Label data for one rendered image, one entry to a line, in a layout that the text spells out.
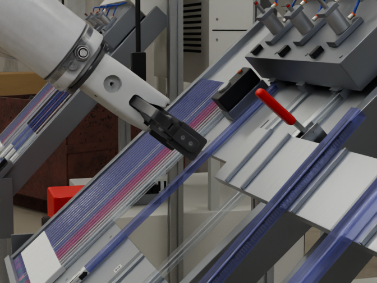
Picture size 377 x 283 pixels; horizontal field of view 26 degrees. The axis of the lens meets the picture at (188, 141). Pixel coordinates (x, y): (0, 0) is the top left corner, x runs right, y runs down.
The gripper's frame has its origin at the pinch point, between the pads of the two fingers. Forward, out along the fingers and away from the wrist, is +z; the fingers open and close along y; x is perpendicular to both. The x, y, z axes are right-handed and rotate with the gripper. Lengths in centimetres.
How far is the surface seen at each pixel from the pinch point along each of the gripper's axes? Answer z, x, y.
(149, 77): 110, -59, 539
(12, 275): 3, 34, 44
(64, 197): 12, 22, 90
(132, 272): 7.9, 17.9, 8.8
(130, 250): 8.2, 16.2, 16.1
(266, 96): 2.9, -9.9, -6.8
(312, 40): 9.0, -22.8, 8.5
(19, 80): 36, 4, 605
